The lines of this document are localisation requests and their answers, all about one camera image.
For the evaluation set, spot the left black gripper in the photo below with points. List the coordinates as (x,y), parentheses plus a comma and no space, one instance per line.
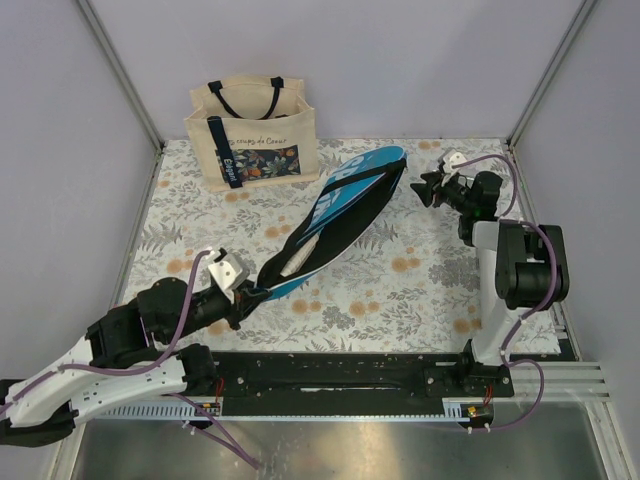
(245,299)

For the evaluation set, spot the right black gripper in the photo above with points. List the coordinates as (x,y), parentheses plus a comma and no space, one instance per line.
(426,191)

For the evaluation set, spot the blue sport racket cover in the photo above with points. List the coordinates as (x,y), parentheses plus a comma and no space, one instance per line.
(353,197)

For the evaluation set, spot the blue badminton racket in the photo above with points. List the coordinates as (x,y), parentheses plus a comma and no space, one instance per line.
(296,262)

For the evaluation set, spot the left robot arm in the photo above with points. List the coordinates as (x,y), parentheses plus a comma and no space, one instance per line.
(125,356)

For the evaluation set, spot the beige canvas tote bag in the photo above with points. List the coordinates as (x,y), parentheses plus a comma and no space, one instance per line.
(249,131)

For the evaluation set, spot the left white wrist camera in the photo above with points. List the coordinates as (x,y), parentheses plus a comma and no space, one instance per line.
(227,272)

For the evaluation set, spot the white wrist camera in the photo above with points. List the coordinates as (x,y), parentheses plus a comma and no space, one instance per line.
(450,161)
(227,272)

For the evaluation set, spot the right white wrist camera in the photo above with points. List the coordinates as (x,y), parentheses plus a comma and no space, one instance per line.
(450,161)

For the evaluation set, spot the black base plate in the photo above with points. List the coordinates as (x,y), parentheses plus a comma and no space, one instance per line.
(251,385)

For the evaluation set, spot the right aluminium frame post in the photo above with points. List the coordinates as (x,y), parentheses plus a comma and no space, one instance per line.
(577,24)

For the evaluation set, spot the aluminium frame post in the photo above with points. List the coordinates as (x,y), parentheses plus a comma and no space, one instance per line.
(577,24)
(99,33)

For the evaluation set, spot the left aluminium frame post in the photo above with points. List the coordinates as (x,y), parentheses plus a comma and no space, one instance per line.
(99,33)

